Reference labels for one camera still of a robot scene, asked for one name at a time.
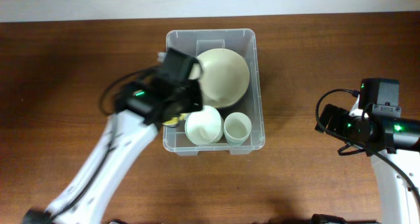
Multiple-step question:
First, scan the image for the yellow small bowl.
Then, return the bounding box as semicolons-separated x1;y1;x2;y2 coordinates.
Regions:
163;114;187;127

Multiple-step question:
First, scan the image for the white small bowl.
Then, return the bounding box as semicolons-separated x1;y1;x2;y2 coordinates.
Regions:
184;106;224;133

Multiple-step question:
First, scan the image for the mint green small bowl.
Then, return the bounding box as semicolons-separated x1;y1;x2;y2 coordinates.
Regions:
186;126;222;146

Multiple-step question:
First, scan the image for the cream bowl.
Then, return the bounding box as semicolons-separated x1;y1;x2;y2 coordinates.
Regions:
197;48;250;108

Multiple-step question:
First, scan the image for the dark blue bowl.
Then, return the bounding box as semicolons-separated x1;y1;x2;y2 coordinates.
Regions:
218;93;248;110

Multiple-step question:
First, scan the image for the cream cup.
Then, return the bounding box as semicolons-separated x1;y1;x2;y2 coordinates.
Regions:
224;112;252;141

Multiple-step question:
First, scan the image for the mint green cup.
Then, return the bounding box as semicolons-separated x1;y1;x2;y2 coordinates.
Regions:
227;140;245;146

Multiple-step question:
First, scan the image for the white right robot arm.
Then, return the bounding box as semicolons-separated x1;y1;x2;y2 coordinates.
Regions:
315;101;419;223

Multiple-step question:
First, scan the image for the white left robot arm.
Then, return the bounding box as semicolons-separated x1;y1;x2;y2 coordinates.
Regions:
22;79;203;223

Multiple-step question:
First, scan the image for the clear plastic storage bin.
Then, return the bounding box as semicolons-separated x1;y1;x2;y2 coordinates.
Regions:
163;28;266;156

